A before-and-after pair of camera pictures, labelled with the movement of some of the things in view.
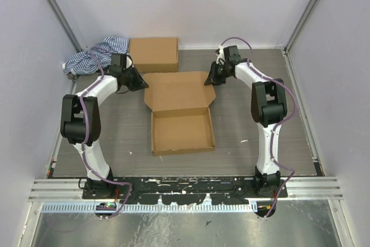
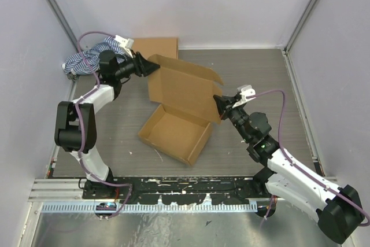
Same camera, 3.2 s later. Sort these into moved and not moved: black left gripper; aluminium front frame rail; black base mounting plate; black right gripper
Moved: black right gripper; black left gripper
Not moved: black base mounting plate; aluminium front frame rail
